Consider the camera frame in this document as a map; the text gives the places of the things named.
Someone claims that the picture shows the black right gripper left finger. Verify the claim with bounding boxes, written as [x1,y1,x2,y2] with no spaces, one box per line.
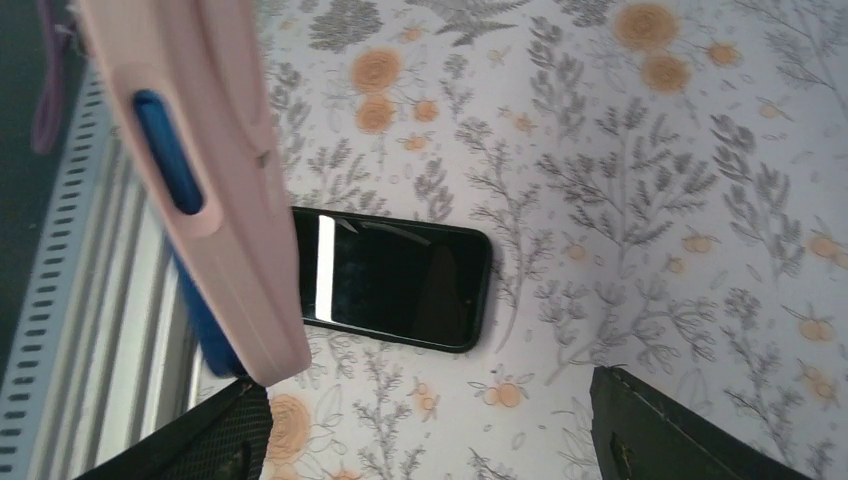
[80,379,273,480]

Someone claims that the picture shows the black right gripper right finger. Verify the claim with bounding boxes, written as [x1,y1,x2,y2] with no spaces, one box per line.
[590,366,806,480]

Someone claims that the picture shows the pink phone case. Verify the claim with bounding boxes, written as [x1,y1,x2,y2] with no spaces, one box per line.
[77,1,311,386]

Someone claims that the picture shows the aluminium front rail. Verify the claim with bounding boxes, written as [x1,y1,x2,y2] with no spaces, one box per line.
[66,132,203,480]

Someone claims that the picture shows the slotted grey cable duct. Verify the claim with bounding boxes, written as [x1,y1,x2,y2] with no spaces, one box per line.
[1,67,134,479]

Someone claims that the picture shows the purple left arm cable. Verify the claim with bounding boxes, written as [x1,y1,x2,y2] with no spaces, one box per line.
[31,0,74,156]

